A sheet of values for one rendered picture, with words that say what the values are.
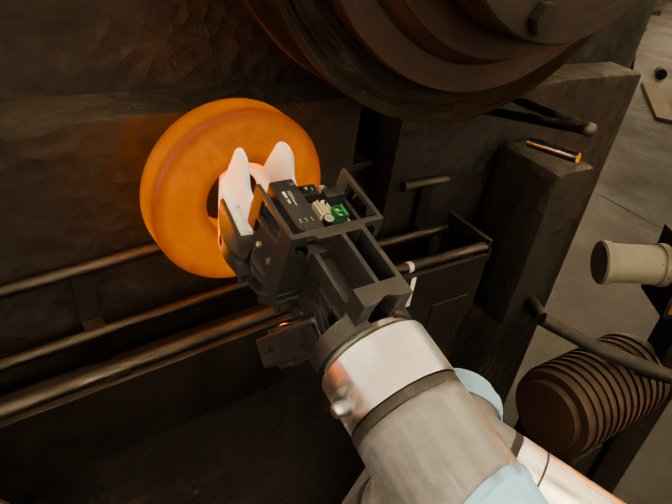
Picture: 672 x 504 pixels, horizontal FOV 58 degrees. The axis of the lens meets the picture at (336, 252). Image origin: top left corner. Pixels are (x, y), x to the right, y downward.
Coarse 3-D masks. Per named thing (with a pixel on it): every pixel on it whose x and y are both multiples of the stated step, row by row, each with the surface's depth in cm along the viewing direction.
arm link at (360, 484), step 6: (366, 468) 44; (366, 474) 43; (360, 480) 42; (366, 480) 42; (354, 486) 42; (360, 486) 41; (354, 492) 41; (360, 492) 37; (348, 498) 41; (354, 498) 38; (360, 498) 36
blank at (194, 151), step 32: (192, 128) 45; (224, 128) 46; (256, 128) 47; (288, 128) 49; (160, 160) 45; (192, 160) 46; (224, 160) 47; (256, 160) 49; (160, 192) 45; (192, 192) 47; (160, 224) 47; (192, 224) 48; (192, 256) 50
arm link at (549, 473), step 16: (464, 384) 50; (480, 384) 51; (480, 400) 49; (496, 400) 51; (496, 416) 50; (512, 432) 48; (512, 448) 46; (528, 448) 47; (528, 464) 45; (544, 464) 46; (560, 464) 47; (544, 480) 45; (560, 480) 45; (576, 480) 46; (544, 496) 44; (560, 496) 44; (576, 496) 44; (592, 496) 45; (608, 496) 46
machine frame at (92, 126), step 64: (0, 0) 45; (64, 0) 47; (128, 0) 50; (192, 0) 53; (0, 64) 47; (64, 64) 50; (128, 64) 53; (192, 64) 56; (256, 64) 59; (576, 64) 87; (0, 128) 45; (64, 128) 47; (128, 128) 50; (320, 128) 61; (384, 128) 70; (448, 128) 71; (512, 128) 78; (0, 192) 47; (64, 192) 50; (128, 192) 53; (384, 192) 72; (448, 192) 78; (0, 256) 50; (64, 256) 53; (0, 320) 53; (64, 320) 56; (192, 320) 65; (0, 384) 56; (320, 384) 85; (512, 384) 123; (128, 448) 70; (192, 448) 77; (256, 448) 85; (320, 448) 94
